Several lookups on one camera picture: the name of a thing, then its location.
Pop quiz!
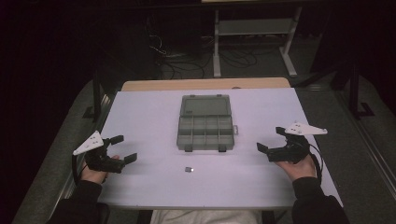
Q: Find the white metal desk frame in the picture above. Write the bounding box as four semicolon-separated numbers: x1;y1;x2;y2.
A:
213;6;304;78

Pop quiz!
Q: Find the black metal stand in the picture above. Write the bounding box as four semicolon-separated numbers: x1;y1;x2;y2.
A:
82;66;108;122
348;62;376;120

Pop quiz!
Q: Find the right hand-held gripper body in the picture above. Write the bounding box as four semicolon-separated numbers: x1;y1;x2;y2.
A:
266;121;329;164

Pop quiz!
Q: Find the person's left hand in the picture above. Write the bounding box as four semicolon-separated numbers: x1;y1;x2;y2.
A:
81;154;120;185

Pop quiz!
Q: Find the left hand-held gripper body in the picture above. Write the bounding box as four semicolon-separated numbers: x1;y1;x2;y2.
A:
72;130;125;175

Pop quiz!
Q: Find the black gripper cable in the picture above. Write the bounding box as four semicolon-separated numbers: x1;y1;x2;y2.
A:
306;143;324;185

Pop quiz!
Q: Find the person's lap in light trousers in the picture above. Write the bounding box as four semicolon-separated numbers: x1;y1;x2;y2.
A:
149;209;263;224

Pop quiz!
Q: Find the clear plastic compartment box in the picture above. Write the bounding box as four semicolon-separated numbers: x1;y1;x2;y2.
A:
176;94;239;153

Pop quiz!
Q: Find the tangle of floor cables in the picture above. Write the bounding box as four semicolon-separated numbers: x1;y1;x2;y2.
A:
146;31;260;80

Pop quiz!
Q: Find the wooden table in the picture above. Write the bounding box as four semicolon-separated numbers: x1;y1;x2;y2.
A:
120;77;291;92

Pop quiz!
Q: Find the person's right hand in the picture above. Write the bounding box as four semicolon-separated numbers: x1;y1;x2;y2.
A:
275;153;318;182

